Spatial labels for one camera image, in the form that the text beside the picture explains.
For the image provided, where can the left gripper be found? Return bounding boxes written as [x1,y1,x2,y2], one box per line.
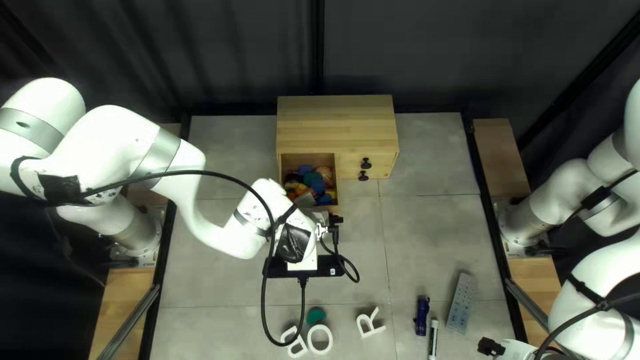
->
[274,206,345,272]

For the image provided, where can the grey remote control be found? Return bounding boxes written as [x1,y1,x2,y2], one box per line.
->
[445,272,477,335]

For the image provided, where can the white letter B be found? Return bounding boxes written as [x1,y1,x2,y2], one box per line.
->
[280,327,308,359]

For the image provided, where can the white letter O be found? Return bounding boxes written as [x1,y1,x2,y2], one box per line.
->
[306,324,334,356]

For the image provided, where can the white letter R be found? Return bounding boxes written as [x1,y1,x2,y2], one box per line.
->
[356,306,387,340]

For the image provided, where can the white marker pen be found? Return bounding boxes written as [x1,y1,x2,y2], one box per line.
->
[427,319,440,360]

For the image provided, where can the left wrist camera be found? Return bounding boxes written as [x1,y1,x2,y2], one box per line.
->
[263,254,347,279]

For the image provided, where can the black cable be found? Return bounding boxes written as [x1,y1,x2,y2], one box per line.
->
[75,169,307,347]
[319,226,361,285]
[532,170,640,360]

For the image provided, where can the silver mounting plate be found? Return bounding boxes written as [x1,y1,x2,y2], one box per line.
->
[107,235,167,269]
[500,232,551,259]

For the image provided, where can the wooden chest of drawers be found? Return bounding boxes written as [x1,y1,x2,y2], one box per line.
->
[276,95,401,213]

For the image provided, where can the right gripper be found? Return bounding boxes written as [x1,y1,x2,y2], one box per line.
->
[500,339,538,360]

